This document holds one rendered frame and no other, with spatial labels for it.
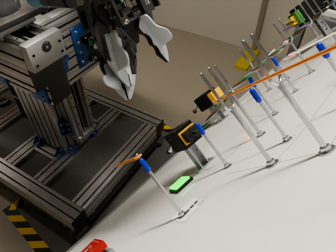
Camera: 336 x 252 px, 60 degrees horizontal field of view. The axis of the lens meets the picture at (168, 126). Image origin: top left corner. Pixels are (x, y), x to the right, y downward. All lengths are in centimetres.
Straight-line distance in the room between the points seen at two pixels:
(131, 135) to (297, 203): 162
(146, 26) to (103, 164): 129
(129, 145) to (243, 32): 183
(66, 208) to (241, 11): 233
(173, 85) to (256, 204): 228
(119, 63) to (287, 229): 34
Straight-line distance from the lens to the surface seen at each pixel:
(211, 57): 296
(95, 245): 47
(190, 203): 44
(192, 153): 55
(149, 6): 45
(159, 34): 51
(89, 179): 168
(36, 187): 172
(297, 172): 33
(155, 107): 234
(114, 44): 47
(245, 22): 308
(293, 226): 26
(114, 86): 66
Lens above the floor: 155
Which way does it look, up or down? 45 degrees down
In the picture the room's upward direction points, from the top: straight up
